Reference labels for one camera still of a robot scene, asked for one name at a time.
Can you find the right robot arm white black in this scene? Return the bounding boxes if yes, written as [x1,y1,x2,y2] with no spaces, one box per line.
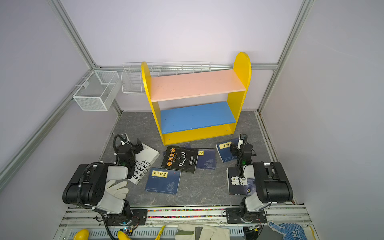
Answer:
[226,134,293,223]

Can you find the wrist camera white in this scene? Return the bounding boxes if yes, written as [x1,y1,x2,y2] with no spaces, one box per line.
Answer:
[120,134,132,145]
[237,134,247,150]

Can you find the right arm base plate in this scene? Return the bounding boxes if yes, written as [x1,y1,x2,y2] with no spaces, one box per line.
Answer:
[223,207,267,224]

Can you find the white grey glove front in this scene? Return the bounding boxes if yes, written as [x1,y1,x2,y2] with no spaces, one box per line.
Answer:
[175,224,230,240]

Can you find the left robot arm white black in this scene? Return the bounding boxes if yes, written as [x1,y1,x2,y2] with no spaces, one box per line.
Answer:
[62,135,144,226]

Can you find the yellow round object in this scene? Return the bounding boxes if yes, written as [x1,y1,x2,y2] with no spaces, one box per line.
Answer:
[73,229,90,240]

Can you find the white work glove left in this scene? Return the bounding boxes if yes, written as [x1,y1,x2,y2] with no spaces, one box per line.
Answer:
[105,180,129,200]

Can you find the blue book wide yellow label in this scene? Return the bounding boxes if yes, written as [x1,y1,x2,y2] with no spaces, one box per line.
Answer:
[197,149,216,170]

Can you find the blue book dotted circle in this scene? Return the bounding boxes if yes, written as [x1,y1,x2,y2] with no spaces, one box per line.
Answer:
[163,143,191,157]

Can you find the yellow shelf with coloured boards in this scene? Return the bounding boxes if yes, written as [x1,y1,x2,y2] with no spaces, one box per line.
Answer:
[141,52,252,146]

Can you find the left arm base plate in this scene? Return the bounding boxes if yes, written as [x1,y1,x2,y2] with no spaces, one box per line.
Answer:
[106,209,148,226]

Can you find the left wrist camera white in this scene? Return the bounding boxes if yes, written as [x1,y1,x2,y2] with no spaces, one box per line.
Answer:
[120,134,132,145]

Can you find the yellow thin tool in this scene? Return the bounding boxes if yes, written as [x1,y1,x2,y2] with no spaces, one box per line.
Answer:
[155,225,166,240]

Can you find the black book yellow title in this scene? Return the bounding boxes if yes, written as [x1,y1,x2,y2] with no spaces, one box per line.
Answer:
[161,147,199,173]

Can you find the white wire basket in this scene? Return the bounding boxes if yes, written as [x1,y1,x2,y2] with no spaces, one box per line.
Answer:
[121,62,211,94]

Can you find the white mesh box basket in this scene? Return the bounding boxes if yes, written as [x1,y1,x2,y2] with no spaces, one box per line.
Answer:
[73,71,122,112]

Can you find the dark book white characters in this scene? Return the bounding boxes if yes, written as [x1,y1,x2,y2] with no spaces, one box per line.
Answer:
[227,168,256,196]

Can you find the white book black lettering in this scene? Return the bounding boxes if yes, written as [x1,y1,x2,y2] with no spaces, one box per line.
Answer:
[129,144,160,185]

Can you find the blue dotted glove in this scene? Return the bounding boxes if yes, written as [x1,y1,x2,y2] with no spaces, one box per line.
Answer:
[268,221,307,240]

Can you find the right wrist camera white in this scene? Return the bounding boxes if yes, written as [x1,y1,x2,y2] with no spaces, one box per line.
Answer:
[237,134,247,150]

